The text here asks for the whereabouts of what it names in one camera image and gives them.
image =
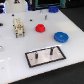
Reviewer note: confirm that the red gear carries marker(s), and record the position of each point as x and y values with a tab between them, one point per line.
40	28

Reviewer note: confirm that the blue gear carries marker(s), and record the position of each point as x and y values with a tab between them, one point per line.
61	37

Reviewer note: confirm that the right metal peg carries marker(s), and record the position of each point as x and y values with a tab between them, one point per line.
51	51

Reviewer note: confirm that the white work board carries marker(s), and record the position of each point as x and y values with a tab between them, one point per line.
13	62

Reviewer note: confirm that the beige connector block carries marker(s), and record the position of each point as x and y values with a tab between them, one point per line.
18	27

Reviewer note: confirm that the small blue block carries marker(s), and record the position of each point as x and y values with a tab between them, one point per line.
53	9

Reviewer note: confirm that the black peg base plate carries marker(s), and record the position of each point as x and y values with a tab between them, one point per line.
44	57

